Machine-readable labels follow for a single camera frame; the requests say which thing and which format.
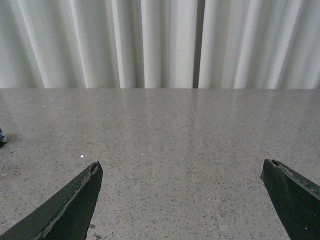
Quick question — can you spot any white pleated curtain left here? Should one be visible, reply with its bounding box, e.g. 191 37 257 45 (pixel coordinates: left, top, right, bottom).
0 0 200 89

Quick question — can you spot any blue and white object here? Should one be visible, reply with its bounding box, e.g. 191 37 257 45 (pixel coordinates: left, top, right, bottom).
0 129 8 148

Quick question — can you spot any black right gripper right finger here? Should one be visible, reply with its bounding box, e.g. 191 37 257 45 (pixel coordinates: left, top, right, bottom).
260 159 320 240

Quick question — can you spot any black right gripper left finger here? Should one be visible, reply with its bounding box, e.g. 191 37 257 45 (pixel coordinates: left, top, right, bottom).
0 161 103 240

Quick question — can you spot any white pleated curtain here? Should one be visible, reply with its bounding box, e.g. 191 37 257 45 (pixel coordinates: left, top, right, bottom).
193 0 320 89
0 0 200 89

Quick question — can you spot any white pleated curtain right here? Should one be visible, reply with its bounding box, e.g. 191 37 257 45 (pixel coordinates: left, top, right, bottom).
193 0 320 89

